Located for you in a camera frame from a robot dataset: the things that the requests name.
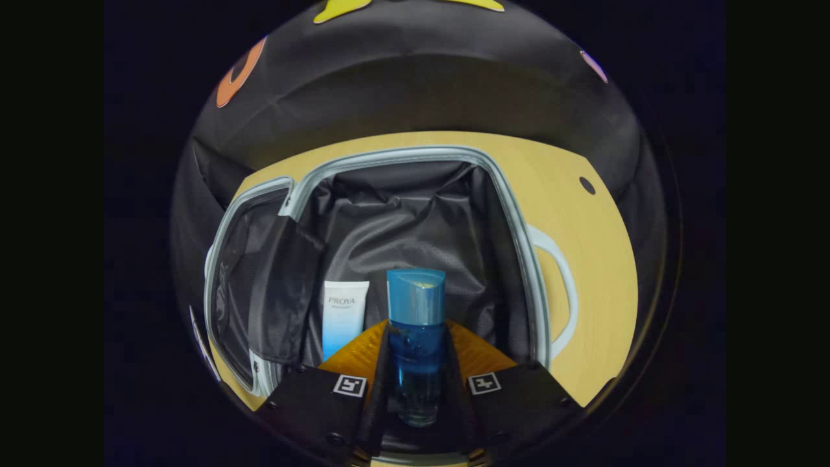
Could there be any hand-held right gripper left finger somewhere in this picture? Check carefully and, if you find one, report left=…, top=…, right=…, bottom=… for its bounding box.
left=259, top=318, right=393, bottom=465

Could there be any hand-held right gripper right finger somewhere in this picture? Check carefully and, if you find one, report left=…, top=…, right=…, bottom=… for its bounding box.
left=444, top=319, right=584, bottom=465

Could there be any black backdrop cloth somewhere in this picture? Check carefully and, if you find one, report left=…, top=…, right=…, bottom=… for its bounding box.
left=170, top=0, right=672, bottom=325

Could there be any blue skincare bottle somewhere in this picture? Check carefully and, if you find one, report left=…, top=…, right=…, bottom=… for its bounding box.
left=386, top=268, right=447, bottom=427

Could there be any white blue skincare tube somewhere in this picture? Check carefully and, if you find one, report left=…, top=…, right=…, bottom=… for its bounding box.
left=322, top=280, right=370, bottom=361

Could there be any light blue suitcase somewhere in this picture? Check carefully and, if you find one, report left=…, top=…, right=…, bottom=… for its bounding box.
left=204, top=146, right=579, bottom=398

